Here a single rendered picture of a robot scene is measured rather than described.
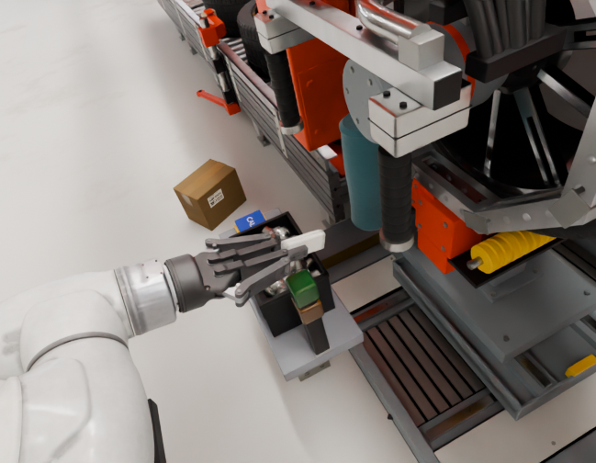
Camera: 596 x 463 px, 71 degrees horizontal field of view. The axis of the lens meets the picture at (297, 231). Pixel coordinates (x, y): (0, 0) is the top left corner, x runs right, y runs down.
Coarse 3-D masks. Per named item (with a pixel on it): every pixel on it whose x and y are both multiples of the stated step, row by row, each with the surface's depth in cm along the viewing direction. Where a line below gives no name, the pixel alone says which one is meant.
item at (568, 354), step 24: (408, 264) 126; (408, 288) 123; (432, 288) 119; (432, 312) 114; (456, 336) 106; (552, 336) 103; (576, 336) 102; (480, 360) 100; (528, 360) 97; (552, 360) 99; (576, 360) 98; (504, 384) 97; (528, 384) 94; (552, 384) 93; (528, 408) 93
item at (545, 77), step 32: (416, 0) 80; (576, 32) 54; (544, 64) 60; (512, 96) 90; (576, 96) 57; (480, 128) 87; (512, 128) 86; (544, 128) 65; (480, 160) 82; (512, 160) 80; (544, 160) 68; (512, 192) 74
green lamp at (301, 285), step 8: (304, 272) 65; (288, 280) 65; (296, 280) 64; (304, 280) 64; (312, 280) 64; (288, 288) 65; (296, 288) 63; (304, 288) 63; (312, 288) 64; (296, 296) 63; (304, 296) 64; (312, 296) 65; (296, 304) 65; (304, 304) 65
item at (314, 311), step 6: (318, 300) 67; (294, 306) 69; (312, 306) 67; (318, 306) 67; (300, 312) 66; (306, 312) 67; (312, 312) 67; (318, 312) 68; (300, 318) 68; (306, 318) 68; (312, 318) 68; (318, 318) 69
